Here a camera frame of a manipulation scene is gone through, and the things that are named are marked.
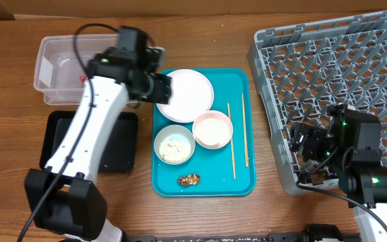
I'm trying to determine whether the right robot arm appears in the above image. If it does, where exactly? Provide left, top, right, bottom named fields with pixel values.
left=289, top=104, right=387, bottom=241

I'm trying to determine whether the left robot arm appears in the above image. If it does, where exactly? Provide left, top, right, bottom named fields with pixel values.
left=17, top=26, right=172, bottom=241

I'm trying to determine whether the teal serving tray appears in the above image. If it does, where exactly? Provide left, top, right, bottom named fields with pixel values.
left=152, top=68, right=256, bottom=197

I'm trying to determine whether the red snack wrapper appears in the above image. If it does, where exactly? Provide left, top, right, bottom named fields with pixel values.
left=80, top=76, right=87, bottom=83

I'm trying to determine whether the grey bowl with rice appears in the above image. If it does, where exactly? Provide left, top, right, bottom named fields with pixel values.
left=153, top=124, right=196, bottom=165

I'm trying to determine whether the black tray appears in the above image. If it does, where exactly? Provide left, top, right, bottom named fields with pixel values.
left=40, top=111, right=138, bottom=173

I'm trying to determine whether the white round plate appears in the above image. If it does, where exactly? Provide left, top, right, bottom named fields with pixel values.
left=157, top=69, right=214, bottom=123

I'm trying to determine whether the brown food scrap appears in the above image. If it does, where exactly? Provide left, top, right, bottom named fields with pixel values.
left=177, top=174, right=201, bottom=187

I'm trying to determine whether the pink bowl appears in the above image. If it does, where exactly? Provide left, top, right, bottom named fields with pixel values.
left=192, top=110, right=234, bottom=149

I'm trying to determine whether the grey dishwasher rack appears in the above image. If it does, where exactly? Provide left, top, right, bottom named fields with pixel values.
left=247, top=11, right=387, bottom=195

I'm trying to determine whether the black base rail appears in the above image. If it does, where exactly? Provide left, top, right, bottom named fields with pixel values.
left=122, top=233, right=303, bottom=242

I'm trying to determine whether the clear plastic bin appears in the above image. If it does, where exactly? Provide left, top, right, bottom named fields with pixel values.
left=34, top=34, right=118, bottom=106

